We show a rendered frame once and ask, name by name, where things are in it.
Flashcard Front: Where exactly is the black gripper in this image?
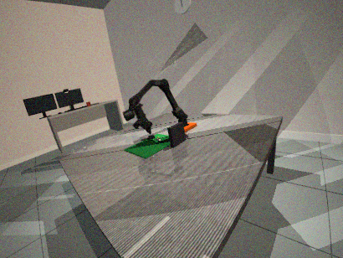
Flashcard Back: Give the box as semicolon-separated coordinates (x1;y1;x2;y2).
136;112;152;135

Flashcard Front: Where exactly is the green circuit board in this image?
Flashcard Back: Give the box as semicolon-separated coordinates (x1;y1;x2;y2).
124;134;171;159

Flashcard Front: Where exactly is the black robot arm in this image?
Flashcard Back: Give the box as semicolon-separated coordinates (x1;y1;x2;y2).
122;79;189;129

